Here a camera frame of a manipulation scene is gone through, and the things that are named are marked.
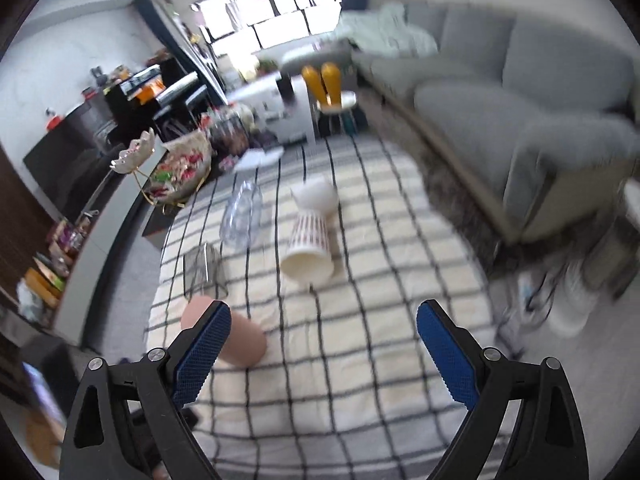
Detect white sneakers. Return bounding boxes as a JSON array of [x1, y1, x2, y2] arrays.
[[550, 255, 613, 338]]

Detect striped paper cup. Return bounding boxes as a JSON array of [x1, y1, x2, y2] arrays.
[[280, 211, 335, 283]]

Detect black television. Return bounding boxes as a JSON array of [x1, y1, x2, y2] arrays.
[[23, 104, 126, 221]]

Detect white leaf-shaped dish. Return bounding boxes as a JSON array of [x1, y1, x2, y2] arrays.
[[110, 128, 156, 174]]

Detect white cabinet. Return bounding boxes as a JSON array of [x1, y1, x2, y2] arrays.
[[227, 71, 317, 147]]

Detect clear glass cup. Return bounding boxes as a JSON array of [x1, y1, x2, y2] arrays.
[[183, 243, 226, 295]]

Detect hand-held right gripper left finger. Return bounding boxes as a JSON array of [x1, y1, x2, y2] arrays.
[[59, 299, 233, 480]]

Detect light green blanket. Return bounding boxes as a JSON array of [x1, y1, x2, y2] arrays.
[[334, 3, 440, 59]]

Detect white ceramic cup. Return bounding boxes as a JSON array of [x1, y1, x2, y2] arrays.
[[291, 177, 339, 217]]

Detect checkered blanket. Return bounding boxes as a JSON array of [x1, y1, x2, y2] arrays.
[[144, 136, 518, 480]]

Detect grey sofa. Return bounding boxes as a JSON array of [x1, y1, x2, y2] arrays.
[[353, 4, 640, 246]]

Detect pink cup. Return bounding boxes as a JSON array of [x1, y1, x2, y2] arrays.
[[180, 296, 268, 367]]

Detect yellow-eared children's chair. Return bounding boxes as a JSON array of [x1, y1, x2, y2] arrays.
[[301, 62, 359, 133]]

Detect snack basket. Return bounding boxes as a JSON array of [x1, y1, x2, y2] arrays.
[[144, 130, 213, 205]]

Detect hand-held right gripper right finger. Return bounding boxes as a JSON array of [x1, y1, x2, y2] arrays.
[[416, 299, 590, 480]]

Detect black piano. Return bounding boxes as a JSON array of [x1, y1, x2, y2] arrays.
[[102, 56, 211, 142]]

